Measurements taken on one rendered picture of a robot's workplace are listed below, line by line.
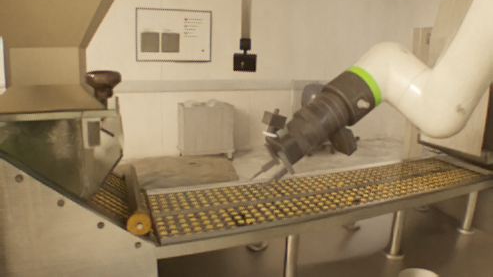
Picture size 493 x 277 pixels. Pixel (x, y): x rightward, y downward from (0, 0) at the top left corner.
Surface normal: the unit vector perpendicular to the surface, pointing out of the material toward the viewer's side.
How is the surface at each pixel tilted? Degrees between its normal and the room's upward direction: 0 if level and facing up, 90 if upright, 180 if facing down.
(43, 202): 90
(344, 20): 90
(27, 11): 114
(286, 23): 90
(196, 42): 90
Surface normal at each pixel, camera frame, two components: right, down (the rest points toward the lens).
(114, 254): 0.36, 0.18
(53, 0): 0.33, 0.56
